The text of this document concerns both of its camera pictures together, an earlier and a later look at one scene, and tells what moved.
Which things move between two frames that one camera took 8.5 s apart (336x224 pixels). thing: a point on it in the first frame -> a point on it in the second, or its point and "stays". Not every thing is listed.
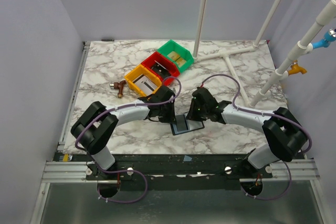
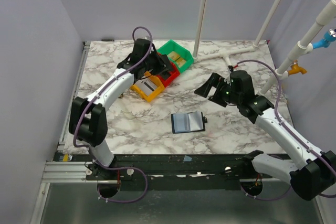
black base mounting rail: x=179 y=171 stays
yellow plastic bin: x=138 y=72 stays
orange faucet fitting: x=295 y=68 stays
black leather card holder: x=183 y=125 stays
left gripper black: x=171 y=118 -> x=160 y=68
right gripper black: x=195 y=114 -> x=216 y=89
